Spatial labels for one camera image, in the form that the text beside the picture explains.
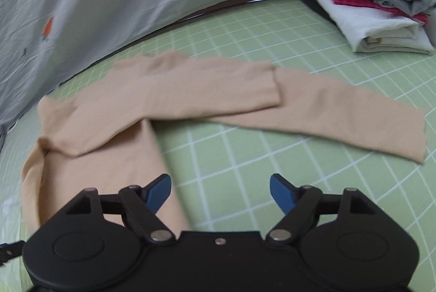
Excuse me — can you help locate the green grid bed sheet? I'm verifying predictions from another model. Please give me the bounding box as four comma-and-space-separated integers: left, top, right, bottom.
0, 0, 436, 292

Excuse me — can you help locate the folded white garment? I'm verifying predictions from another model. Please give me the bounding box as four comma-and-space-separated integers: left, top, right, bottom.
315, 0, 433, 54

